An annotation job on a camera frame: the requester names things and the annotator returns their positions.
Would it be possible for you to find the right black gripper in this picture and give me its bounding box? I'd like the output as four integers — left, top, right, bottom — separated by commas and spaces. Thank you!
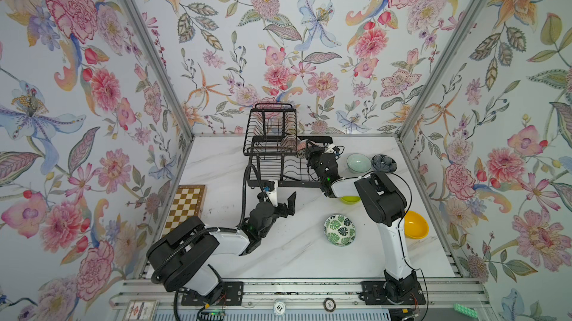
307, 140, 328, 185

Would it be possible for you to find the black wire dish rack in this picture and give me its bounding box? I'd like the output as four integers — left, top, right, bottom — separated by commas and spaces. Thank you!
243, 103, 333, 188

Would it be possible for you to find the pink striped bowl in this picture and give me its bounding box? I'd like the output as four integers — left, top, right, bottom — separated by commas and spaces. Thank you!
296, 139, 317, 158

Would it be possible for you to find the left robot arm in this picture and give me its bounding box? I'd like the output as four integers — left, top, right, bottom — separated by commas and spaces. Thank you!
147, 192, 296, 302

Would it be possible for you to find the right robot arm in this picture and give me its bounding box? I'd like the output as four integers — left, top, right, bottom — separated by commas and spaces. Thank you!
303, 141, 420, 305

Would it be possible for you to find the pale celadon bowl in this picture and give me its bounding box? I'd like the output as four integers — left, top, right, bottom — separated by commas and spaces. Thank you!
346, 154, 372, 174

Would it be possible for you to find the lime green bowl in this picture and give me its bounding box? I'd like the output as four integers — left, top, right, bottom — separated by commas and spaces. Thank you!
340, 196, 361, 205

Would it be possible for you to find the green leaf pattern bowl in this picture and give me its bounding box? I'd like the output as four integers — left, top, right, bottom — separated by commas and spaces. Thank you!
324, 215, 357, 247

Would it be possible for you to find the dark blue grey bowl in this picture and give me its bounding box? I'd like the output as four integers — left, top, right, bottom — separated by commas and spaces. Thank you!
371, 154, 397, 174

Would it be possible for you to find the wooden chessboard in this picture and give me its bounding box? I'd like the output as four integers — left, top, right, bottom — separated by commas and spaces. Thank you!
162, 185, 207, 237

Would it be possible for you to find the white round knob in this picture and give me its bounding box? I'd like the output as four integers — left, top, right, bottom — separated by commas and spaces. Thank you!
273, 301, 286, 316

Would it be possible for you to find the yellow bowl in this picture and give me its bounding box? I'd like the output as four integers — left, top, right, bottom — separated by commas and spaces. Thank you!
403, 211, 430, 240

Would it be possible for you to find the red white label sticker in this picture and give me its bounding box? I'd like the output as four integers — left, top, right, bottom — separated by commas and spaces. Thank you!
122, 300, 159, 321

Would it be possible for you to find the green connector block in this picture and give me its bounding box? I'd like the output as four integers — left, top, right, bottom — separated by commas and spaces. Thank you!
454, 303, 479, 320

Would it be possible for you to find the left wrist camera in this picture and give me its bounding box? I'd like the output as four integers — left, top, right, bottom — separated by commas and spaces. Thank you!
262, 180, 279, 207

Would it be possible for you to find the black ring marker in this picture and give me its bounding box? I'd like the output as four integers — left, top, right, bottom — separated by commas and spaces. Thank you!
323, 298, 337, 313

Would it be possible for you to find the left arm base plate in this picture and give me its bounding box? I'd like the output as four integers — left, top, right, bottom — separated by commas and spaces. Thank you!
180, 282, 244, 307

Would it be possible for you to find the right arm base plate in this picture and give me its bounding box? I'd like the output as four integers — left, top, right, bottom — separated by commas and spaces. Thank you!
359, 280, 427, 306

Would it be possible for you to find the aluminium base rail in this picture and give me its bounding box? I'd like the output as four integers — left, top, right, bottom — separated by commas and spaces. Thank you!
110, 278, 498, 320

